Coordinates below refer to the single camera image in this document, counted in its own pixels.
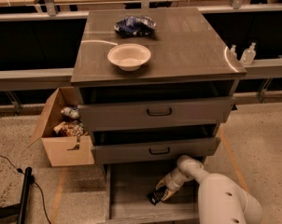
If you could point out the grey drawer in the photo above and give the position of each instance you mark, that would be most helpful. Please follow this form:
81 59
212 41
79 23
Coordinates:
155 151
128 186
155 114

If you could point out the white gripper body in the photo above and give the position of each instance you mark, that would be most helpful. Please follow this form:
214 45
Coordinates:
172 182

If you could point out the cardboard box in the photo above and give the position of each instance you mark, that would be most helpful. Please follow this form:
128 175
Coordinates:
61 150

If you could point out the grey top drawer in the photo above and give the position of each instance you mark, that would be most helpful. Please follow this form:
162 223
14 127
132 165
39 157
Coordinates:
155 114

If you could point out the silver snack bag in box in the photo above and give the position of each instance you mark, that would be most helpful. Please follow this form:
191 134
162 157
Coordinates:
71 112

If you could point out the grey middle drawer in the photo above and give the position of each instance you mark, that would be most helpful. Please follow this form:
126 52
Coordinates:
155 151

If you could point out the blue crumpled chip bag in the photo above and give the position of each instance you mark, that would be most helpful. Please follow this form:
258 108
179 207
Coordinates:
135 26

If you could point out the black stand leg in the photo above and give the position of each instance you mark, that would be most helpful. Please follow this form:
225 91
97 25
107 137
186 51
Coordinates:
19 209

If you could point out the black rxbar chocolate bar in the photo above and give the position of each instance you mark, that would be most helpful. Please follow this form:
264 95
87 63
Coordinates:
156 196

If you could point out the grey bottom drawer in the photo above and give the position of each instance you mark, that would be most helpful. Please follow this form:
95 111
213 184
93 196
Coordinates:
128 186

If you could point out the clear sanitizer bottle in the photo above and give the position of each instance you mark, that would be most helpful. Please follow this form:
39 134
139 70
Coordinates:
248 54

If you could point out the grey metal rail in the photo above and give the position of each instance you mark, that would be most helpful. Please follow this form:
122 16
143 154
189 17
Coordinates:
43 79

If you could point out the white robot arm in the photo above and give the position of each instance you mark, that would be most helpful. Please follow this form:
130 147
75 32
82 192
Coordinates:
220 200

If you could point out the grey drawer cabinet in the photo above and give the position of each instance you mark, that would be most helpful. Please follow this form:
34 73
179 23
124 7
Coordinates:
188 61

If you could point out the white paper bowl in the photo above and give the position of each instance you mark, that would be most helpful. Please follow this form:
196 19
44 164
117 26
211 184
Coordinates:
129 57

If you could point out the brown snack bags in box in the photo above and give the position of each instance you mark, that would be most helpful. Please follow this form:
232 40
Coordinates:
69 128

